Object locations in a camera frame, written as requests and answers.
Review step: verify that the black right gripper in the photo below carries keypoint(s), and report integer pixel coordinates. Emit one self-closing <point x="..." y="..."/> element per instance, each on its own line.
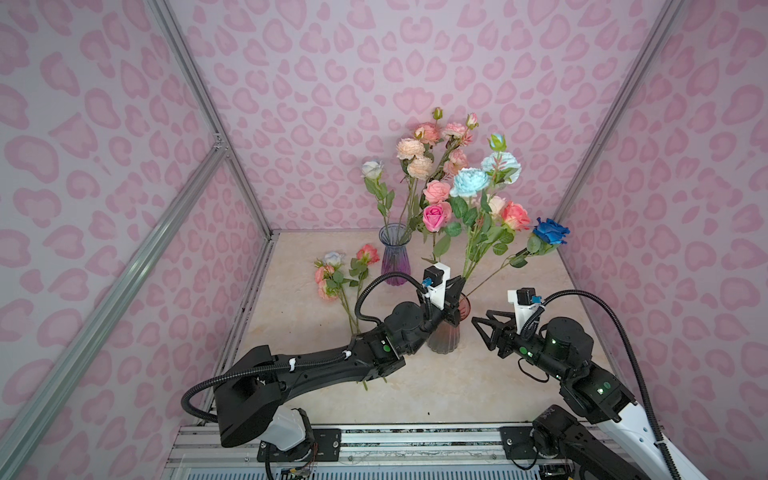
<point x="509" y="333"/>

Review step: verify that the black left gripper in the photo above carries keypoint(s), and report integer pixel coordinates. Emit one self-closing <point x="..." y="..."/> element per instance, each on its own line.
<point x="450" y="305"/>

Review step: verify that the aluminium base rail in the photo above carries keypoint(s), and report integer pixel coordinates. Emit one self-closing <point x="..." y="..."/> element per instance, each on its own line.
<point x="412" y="451"/>

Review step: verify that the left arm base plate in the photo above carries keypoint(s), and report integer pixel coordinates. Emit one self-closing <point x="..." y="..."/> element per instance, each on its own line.
<point x="321" y="445"/>

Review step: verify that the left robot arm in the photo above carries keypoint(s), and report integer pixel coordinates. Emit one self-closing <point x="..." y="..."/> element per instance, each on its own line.
<point x="250" y="393"/>

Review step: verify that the red grey glass vase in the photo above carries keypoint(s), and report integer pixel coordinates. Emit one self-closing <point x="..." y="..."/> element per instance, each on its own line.
<point x="446" y="338"/>

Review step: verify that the pink double rose stem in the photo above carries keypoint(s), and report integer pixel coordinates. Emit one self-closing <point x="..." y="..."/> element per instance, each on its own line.
<point x="434" y="192"/>

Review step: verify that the purple blue glass vase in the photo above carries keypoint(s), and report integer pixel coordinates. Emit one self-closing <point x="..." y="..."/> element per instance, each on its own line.
<point x="395" y="238"/>

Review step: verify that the light blue rose stem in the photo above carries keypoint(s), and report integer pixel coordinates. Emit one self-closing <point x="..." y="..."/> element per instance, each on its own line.
<point x="497" y="170"/>

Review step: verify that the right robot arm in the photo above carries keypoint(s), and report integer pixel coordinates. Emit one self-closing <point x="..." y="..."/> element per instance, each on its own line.
<point x="604" y="430"/>

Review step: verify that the flower bunch on table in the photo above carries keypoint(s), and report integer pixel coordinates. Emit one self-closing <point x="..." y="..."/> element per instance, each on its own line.
<point x="340" y="280"/>

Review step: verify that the aluminium frame post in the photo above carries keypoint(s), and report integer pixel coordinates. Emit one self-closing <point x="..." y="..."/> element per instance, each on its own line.
<point x="180" y="49"/>
<point x="653" y="44"/>

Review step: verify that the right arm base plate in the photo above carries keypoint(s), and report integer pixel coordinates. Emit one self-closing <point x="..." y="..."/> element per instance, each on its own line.
<point x="517" y="443"/>

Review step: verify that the pale blue white rose stem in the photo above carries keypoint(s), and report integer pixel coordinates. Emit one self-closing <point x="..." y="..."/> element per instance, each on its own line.
<point x="372" y="173"/>

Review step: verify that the pink multi bloom rose stem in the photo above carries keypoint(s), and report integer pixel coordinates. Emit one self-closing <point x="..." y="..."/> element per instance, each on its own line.
<point x="456" y="135"/>

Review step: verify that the peach rose stem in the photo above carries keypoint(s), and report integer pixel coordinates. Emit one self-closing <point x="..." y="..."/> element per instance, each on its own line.
<point x="417" y="164"/>

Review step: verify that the blue flower stem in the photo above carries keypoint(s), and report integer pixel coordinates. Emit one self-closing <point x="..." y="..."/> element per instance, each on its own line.
<point x="545" y="238"/>

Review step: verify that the aluminium frame post left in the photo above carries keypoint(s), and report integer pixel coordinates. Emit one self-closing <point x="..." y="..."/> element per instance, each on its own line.
<point x="180" y="49"/>

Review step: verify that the aluminium diagonal frame bar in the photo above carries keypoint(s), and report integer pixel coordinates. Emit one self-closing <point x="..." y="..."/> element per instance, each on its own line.
<point x="39" y="413"/>

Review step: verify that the aluminium frame post right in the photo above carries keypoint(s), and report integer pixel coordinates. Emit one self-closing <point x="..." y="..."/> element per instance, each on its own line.
<point x="653" y="44"/>

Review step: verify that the cream and red rose stem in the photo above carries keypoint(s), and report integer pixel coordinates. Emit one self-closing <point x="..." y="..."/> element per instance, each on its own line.
<point x="492" y="224"/>

